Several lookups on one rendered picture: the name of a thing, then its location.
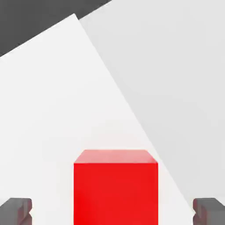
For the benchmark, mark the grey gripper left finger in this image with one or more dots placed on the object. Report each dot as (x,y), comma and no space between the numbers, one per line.
(14,211)

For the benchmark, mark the small red cube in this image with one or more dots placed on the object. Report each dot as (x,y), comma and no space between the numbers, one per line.
(115,193)

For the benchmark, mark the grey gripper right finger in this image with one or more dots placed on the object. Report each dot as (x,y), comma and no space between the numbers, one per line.
(211,211)

